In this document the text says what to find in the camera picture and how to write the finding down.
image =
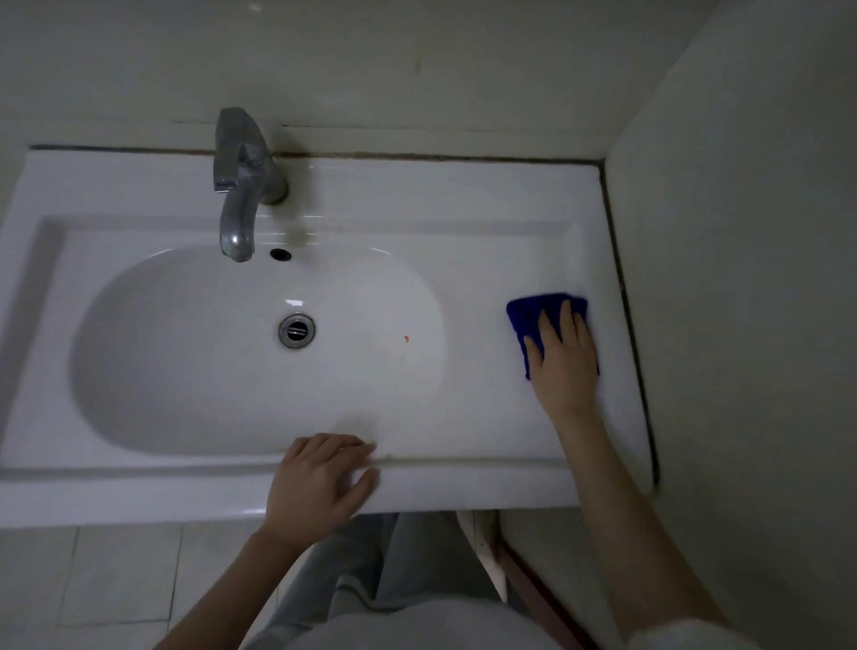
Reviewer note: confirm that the chrome faucet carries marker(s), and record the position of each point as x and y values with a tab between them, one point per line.
238	201

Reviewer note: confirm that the pale wooden support leg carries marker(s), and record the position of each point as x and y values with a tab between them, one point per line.
485	546

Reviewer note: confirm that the person's right thumb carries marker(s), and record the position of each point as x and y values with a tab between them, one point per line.
533	355

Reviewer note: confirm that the person's left hand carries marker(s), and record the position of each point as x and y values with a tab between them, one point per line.
311	492

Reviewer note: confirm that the person's left thumb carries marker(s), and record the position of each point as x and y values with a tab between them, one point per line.
360	491

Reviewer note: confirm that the person's left forearm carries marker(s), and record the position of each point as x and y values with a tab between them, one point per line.
231	592

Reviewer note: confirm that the grey trousers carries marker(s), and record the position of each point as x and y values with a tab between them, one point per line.
402	562

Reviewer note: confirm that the blue cleaning cloth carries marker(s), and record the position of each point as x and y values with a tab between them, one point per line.
525	315

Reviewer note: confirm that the person's right forearm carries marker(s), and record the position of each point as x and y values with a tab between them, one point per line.
622	522

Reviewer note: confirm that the round metal drain plug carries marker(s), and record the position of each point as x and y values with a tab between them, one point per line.
296	331

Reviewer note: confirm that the person's right middle finger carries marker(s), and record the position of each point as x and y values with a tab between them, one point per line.
569	321

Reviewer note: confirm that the person's right hand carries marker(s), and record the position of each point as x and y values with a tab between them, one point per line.
566	378

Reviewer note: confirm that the white shirt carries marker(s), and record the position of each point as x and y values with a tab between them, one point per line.
435	629

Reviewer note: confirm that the white ceramic washbasin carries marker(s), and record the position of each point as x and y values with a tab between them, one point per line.
468	428

